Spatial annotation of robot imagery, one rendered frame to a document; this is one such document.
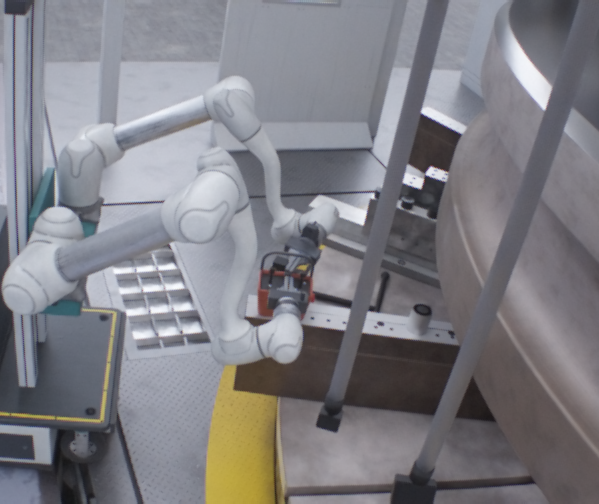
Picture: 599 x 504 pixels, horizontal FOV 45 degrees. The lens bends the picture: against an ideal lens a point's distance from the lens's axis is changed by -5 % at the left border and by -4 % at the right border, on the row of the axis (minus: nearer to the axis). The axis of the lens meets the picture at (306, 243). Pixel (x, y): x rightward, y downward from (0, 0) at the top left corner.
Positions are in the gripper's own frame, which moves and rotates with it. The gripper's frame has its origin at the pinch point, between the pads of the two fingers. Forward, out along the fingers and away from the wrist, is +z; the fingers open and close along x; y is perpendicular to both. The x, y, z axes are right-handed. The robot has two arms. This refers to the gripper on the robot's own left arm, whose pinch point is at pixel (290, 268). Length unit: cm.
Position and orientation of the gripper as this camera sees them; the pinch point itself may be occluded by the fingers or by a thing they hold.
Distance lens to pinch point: 273.4
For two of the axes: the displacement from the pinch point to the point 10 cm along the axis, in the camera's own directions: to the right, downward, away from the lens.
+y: -1.6, 6.9, 7.0
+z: -4.1, 6.0, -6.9
